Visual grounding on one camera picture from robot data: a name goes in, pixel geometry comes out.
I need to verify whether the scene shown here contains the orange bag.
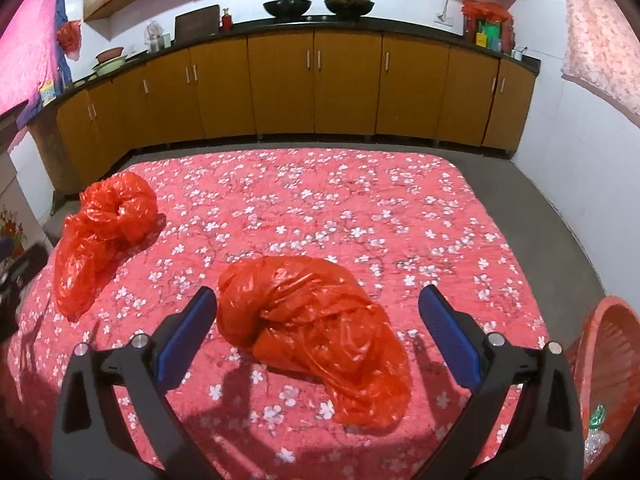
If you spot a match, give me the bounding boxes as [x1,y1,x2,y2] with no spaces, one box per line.
[53,171,164,323]

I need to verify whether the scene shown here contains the red plastic bag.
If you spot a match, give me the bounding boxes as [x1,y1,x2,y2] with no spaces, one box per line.
[217,256,412,429]

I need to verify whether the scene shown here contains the clear bubble wrap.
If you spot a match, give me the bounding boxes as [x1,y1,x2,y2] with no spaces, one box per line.
[584,429,611,469]

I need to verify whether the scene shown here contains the green plastic bag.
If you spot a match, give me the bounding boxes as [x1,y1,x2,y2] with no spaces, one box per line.
[588,403,606,431]

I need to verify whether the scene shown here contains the lower wooden kitchen cabinets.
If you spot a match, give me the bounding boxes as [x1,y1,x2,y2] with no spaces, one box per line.
[27,18,541,195]

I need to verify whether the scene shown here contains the red plastic laundry basket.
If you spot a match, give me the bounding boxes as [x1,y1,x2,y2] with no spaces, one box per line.
[565,296,639,474]

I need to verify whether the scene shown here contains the pink hanging cloth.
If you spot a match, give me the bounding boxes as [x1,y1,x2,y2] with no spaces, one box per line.
[0,0,72,126]

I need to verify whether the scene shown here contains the stacked basins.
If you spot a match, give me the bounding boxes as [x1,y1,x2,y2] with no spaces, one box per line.
[92,47,126,77]

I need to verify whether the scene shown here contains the red bag hanging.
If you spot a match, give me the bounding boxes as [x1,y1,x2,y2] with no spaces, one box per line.
[56,20,82,61]

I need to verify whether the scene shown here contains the glass jar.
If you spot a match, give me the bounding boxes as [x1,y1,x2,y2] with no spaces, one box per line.
[144,21,165,53]

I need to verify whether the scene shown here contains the dark cutting board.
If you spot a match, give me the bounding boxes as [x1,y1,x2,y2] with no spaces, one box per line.
[175,4,220,46]

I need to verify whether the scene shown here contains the small red bottle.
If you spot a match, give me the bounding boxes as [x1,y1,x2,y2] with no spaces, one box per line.
[221,8,233,32]

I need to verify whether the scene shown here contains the black wok left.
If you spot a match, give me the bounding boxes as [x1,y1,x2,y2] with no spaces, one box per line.
[262,0,311,20]

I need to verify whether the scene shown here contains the white cup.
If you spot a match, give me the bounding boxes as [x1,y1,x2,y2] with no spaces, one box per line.
[512,47,528,62]

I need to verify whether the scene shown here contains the pink floral curtain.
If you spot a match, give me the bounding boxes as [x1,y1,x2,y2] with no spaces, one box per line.
[562,0,639,124]

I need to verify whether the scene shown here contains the black wok with lid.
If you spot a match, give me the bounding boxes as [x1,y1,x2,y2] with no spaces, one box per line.
[324,0,374,20]

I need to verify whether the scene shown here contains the red bag on containers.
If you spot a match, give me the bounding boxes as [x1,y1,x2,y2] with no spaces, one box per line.
[461,0,515,55]

